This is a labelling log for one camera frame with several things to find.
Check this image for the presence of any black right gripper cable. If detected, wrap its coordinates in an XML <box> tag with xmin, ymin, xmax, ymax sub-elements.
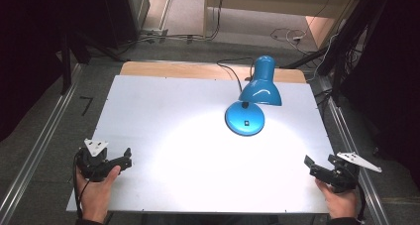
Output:
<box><xmin>356</xmin><ymin>184</ymin><xmax>367</xmax><ymax>222</ymax></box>

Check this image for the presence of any light wooden furniture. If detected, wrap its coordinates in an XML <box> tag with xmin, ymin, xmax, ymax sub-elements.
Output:
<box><xmin>202</xmin><ymin>0</ymin><xmax>366</xmax><ymax>50</ymax></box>

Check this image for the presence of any black metal stand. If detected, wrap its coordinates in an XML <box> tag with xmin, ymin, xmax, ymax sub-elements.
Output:
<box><xmin>283</xmin><ymin>0</ymin><xmax>390</xmax><ymax>105</ymax></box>
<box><xmin>58</xmin><ymin>26</ymin><xmax>92</xmax><ymax>96</ymax></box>

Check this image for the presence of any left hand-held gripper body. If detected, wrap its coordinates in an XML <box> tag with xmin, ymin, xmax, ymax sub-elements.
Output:
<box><xmin>76</xmin><ymin>138</ymin><xmax>116</xmax><ymax>183</ymax></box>

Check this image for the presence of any black cabinet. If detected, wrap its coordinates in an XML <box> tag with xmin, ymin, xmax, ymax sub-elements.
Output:
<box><xmin>100</xmin><ymin>0</ymin><xmax>152</xmax><ymax>50</ymax></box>

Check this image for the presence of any person's left hand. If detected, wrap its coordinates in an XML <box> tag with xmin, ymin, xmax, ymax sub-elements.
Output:
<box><xmin>75</xmin><ymin>165</ymin><xmax>122</xmax><ymax>225</ymax></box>

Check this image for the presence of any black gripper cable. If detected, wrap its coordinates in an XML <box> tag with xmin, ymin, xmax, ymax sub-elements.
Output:
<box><xmin>72</xmin><ymin>151</ymin><xmax>91</xmax><ymax>220</ymax></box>
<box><xmin>356</xmin><ymin>184</ymin><xmax>367</xmax><ymax>222</ymax></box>

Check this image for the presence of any aluminium floor rail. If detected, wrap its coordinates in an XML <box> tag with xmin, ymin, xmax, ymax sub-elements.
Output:
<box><xmin>0</xmin><ymin>61</ymin><xmax>84</xmax><ymax>225</ymax></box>
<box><xmin>317</xmin><ymin>75</ymin><xmax>392</xmax><ymax>225</ymax></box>

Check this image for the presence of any white floor cable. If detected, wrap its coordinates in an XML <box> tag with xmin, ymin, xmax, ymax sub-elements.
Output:
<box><xmin>269</xmin><ymin>26</ymin><xmax>310</xmax><ymax>48</ymax></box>

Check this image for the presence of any black floor cable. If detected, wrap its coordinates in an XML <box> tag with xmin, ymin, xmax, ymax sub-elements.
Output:
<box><xmin>113</xmin><ymin>0</ymin><xmax>227</xmax><ymax>56</ymax></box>

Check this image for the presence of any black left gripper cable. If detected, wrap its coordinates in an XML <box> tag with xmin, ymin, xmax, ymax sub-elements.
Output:
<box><xmin>72</xmin><ymin>151</ymin><xmax>91</xmax><ymax>220</ymax></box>

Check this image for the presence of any person's right hand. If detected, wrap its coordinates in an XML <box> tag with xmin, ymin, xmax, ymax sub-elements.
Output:
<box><xmin>314</xmin><ymin>177</ymin><xmax>360</xmax><ymax>220</ymax></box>

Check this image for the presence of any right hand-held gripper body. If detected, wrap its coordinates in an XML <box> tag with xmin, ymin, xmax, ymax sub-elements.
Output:
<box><xmin>326</xmin><ymin>151</ymin><xmax>383</xmax><ymax>194</ymax></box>

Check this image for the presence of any black lamp cable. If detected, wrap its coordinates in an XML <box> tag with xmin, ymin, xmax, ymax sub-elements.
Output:
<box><xmin>216</xmin><ymin>56</ymin><xmax>256</xmax><ymax>93</ymax></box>

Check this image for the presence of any blue desk lamp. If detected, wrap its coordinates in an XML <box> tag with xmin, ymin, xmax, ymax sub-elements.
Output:
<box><xmin>224</xmin><ymin>55</ymin><xmax>283</xmax><ymax>137</ymax></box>

